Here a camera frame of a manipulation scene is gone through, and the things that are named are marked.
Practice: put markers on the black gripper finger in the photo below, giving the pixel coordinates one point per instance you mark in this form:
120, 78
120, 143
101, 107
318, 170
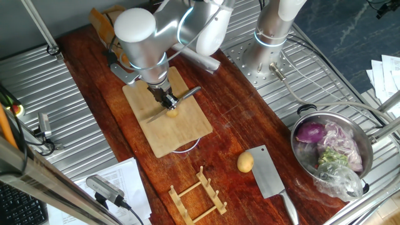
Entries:
172, 102
161, 102

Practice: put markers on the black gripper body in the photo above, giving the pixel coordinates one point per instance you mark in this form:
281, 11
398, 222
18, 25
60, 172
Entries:
159, 92

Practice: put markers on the steel chef knife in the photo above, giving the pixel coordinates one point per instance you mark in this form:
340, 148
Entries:
156, 117

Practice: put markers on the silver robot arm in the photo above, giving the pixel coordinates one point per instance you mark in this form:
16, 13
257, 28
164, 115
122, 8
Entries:
143, 40

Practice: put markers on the small yellow potato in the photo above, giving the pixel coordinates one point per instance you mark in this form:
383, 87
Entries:
172, 113
245, 162

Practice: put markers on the bamboo cutting board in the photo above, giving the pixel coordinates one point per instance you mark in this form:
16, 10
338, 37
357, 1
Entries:
175, 137

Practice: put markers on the printed white paper stack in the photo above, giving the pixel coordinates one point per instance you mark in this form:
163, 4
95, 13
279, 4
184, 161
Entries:
125, 178

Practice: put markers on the open cardboard box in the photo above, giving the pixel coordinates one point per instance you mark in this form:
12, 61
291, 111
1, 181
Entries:
101, 26

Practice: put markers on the wooden knife rack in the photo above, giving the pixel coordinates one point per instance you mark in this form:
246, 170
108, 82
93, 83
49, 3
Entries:
200, 193

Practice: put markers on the steel cleaver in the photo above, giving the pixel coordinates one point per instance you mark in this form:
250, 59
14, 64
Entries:
265, 175

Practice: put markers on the purple onion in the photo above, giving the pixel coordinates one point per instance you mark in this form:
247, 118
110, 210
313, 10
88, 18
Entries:
310, 132

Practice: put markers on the red emergency stop button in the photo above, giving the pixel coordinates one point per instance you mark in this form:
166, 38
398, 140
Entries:
16, 110

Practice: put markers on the bag of chopped purple cabbage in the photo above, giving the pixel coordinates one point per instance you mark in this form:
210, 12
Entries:
342, 140

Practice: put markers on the black keyboard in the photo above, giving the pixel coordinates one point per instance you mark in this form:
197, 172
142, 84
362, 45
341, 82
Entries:
18, 206

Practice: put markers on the clear bag with greens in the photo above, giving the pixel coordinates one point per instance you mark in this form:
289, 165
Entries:
340, 181

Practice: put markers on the steel cooking pot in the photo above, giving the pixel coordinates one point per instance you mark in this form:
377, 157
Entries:
364, 140

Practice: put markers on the loose white paper sheets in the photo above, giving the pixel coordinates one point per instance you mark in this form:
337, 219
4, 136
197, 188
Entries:
387, 78

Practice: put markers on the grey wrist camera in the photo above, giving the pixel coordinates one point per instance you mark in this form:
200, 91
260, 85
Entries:
123, 73

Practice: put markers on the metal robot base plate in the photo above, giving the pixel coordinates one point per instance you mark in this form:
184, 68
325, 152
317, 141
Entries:
247, 67

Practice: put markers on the grey exterior camera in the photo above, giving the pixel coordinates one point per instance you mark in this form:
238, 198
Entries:
44, 123

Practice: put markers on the metal camera mount clamp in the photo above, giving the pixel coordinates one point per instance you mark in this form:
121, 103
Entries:
47, 145

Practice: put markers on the aluminium frame post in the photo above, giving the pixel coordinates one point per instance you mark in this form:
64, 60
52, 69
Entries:
40, 28

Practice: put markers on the aluminium frame bar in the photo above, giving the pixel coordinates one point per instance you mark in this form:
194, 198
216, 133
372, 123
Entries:
47, 184

